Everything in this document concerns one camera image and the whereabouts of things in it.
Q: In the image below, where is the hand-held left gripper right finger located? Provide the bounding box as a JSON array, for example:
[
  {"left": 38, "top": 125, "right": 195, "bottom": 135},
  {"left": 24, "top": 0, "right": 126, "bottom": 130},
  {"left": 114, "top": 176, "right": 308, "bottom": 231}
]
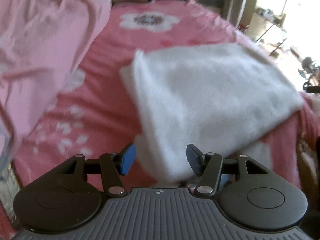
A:
[{"left": 186, "top": 144, "right": 269, "bottom": 197}]

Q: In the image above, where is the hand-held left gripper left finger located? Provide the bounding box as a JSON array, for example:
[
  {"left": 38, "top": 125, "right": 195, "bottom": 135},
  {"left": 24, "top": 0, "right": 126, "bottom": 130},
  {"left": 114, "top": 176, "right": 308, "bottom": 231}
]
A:
[{"left": 55, "top": 144, "right": 137, "bottom": 197}]

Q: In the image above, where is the white deer print sweater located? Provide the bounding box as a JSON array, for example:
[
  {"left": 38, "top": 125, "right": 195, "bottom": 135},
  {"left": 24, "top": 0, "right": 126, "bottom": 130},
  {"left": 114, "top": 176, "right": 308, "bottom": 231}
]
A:
[{"left": 119, "top": 42, "right": 305, "bottom": 183}]

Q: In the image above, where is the folding table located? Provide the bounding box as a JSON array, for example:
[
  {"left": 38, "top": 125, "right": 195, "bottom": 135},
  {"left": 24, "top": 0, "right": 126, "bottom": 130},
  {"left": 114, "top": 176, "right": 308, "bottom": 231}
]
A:
[{"left": 252, "top": 5, "right": 290, "bottom": 55}]

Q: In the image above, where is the pink floral blanket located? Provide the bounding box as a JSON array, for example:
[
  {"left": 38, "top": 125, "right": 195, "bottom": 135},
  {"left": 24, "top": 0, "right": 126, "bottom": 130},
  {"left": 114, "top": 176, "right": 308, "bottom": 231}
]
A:
[{"left": 0, "top": 0, "right": 320, "bottom": 240}]

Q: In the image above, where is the beige curtain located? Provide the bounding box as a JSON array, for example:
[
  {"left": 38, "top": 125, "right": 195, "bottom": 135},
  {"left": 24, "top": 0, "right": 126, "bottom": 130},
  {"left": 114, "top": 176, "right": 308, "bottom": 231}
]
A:
[{"left": 222, "top": 0, "right": 263, "bottom": 28}]

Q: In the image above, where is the pink and grey quilt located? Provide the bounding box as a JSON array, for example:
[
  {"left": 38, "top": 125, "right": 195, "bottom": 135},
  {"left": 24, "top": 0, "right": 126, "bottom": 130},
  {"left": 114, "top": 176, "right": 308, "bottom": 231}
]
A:
[{"left": 0, "top": 0, "right": 112, "bottom": 160}]

